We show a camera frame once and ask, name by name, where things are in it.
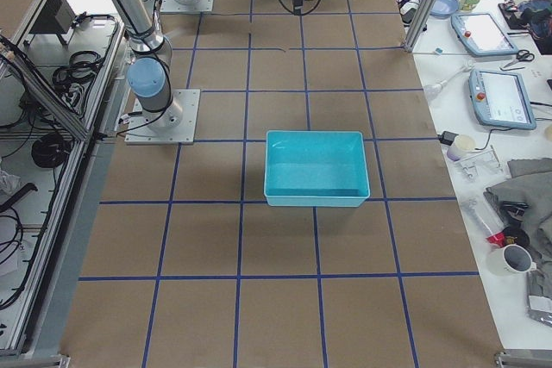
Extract grey cloth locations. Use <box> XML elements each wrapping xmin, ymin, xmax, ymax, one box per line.
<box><xmin>484</xmin><ymin>158</ymin><xmax>551</xmax><ymax>269</ymax></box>

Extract black scissors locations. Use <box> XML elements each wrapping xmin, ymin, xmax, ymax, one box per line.
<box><xmin>499</xmin><ymin>49</ymin><xmax>535</xmax><ymax>71</ymax></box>

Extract white mug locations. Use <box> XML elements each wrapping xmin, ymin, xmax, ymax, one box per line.
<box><xmin>486</xmin><ymin>244</ymin><xmax>536</xmax><ymax>276</ymax></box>

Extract lower blue teach pendant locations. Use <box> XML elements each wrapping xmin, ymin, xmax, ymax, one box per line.
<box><xmin>468</xmin><ymin>69</ymin><xmax>536</xmax><ymax>130</ymax></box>

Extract light blue plastic bin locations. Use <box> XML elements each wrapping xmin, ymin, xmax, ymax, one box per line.
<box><xmin>264</xmin><ymin>130</ymin><xmax>371</xmax><ymax>208</ymax></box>

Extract upper blue teach pendant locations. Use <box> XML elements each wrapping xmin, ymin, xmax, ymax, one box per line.
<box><xmin>450</xmin><ymin>13</ymin><xmax>518</xmax><ymax>57</ymax></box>

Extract blue teach pendant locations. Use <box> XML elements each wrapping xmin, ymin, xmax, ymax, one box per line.
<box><xmin>468</xmin><ymin>69</ymin><xmax>536</xmax><ymax>130</ymax></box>
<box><xmin>450</xmin><ymin>13</ymin><xmax>518</xmax><ymax>57</ymax></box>

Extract blue plate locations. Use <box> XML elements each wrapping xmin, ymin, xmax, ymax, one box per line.
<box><xmin>430</xmin><ymin>0</ymin><xmax>459</xmax><ymax>18</ymax></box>

